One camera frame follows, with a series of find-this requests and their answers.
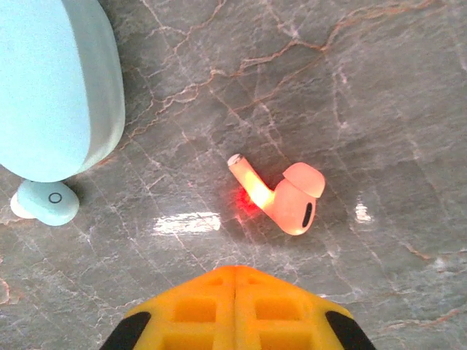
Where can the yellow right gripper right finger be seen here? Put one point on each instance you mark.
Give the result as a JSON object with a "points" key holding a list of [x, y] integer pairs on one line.
{"points": [[284, 313]]}

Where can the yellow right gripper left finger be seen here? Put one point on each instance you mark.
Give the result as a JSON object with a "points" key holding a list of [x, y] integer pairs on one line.
{"points": [[189, 313]]}

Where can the teal earbud charging case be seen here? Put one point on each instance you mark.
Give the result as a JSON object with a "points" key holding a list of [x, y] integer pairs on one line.
{"points": [[44, 91]]}

